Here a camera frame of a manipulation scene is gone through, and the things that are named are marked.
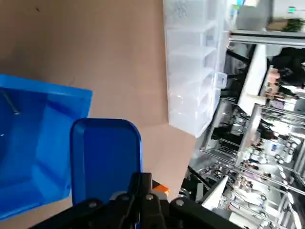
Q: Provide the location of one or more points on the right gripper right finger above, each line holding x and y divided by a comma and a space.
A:
181, 214

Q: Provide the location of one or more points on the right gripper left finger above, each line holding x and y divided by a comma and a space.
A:
107, 214

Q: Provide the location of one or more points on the small blue parts tray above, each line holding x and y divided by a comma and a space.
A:
107, 155

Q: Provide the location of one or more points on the long silver screw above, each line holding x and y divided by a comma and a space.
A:
10, 103

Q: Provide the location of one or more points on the orange button box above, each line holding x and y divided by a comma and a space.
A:
160, 188

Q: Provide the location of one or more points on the dark blue storage bin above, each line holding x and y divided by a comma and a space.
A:
28, 143

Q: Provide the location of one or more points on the clear plastic organizer case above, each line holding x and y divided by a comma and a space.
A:
190, 71

